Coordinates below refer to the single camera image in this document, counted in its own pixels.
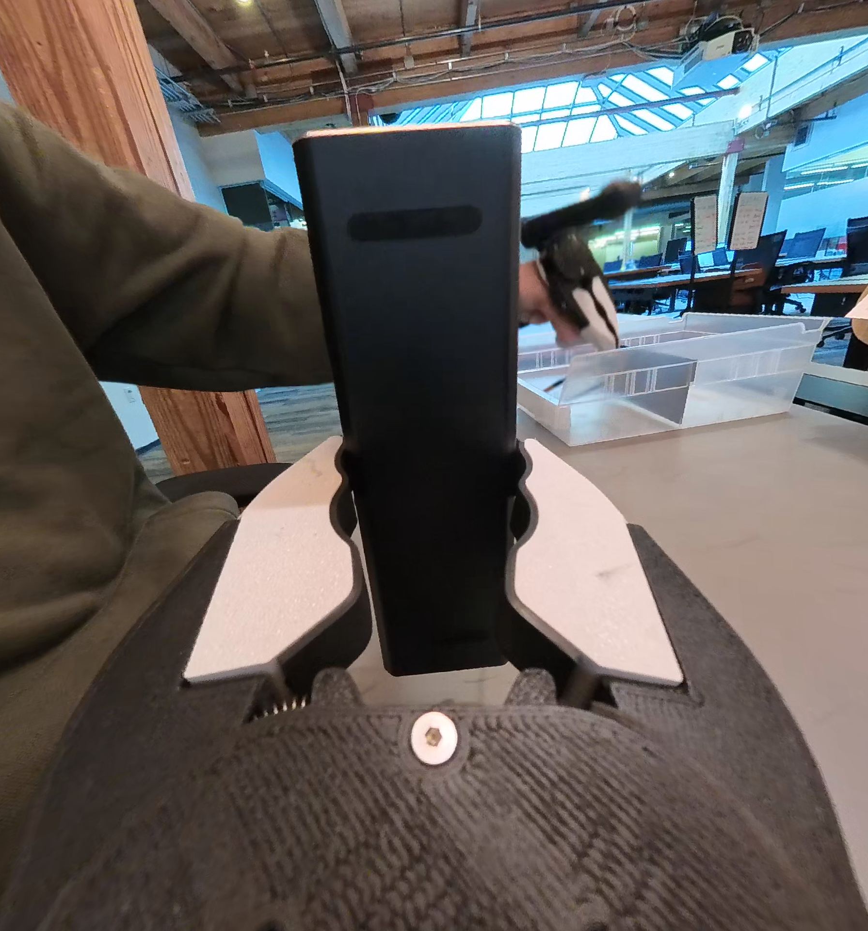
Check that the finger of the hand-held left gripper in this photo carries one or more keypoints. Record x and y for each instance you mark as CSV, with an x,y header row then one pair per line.
x,y
588,320
608,313

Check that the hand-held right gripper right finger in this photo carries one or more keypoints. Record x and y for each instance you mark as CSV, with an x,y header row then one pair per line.
x,y
594,582

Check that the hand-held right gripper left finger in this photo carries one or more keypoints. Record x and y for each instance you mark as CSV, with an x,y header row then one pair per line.
x,y
274,582

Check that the clear plastic divided tray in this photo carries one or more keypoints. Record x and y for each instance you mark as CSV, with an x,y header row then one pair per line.
x,y
696,393

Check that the black power bank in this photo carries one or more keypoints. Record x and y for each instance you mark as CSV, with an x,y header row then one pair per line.
x,y
412,407

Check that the person's left forearm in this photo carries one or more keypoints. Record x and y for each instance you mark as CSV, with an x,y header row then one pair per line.
x,y
187,291

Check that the grey desk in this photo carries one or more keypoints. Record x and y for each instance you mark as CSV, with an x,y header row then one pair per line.
x,y
768,524

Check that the person's left hand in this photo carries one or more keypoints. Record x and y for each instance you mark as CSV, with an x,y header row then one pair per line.
x,y
532,294

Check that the row of office desks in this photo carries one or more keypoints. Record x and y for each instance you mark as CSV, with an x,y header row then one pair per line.
x,y
696,280

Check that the black office chair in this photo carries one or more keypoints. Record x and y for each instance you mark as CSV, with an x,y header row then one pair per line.
x,y
223,481

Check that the white board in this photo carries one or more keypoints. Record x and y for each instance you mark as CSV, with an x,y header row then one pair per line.
x,y
703,222
748,220

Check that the wooden pillar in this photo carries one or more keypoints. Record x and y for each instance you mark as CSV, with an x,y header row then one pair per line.
x,y
77,80

